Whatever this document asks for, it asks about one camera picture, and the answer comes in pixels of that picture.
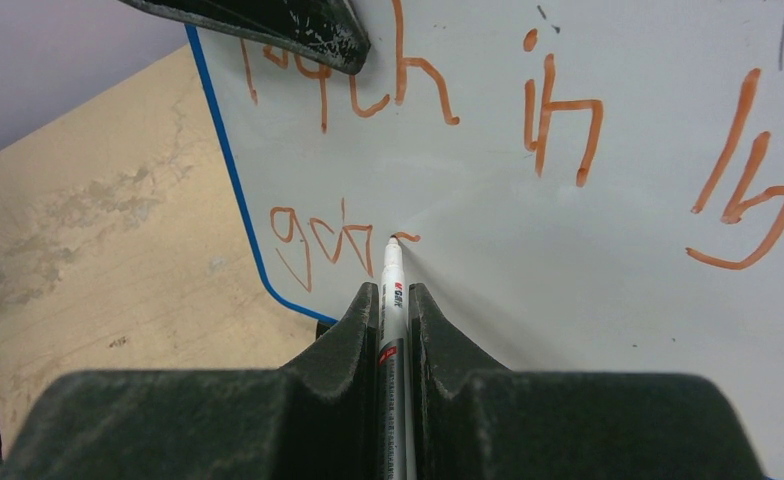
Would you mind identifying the red whiteboard marker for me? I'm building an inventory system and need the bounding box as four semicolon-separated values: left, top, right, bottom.
377;235;417;479

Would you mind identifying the blue framed whiteboard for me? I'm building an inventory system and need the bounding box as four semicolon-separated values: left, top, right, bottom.
188;1;784;479

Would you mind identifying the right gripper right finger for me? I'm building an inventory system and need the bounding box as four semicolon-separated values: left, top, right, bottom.
409;283;764;479

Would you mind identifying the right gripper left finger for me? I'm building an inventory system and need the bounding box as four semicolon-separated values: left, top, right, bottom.
0;283;379;479

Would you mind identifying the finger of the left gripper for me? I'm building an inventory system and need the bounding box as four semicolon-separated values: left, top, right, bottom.
122;0;371;75

